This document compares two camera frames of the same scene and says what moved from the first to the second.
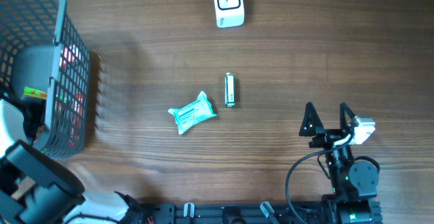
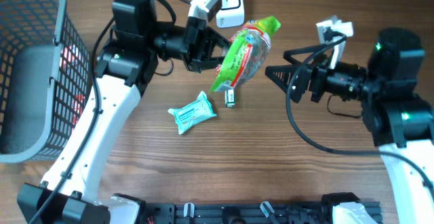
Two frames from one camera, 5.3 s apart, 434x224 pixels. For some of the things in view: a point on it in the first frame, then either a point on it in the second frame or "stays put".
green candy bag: [34, 93] -> [246, 54]
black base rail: [231, 212] stays put
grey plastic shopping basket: [42, 53] stays put
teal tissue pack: [188, 116] stays put
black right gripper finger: [348, 120] -> [280, 75]
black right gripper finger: [312, 123] -> [298, 56]
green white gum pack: [230, 89] stays put
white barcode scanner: [228, 3] stays put
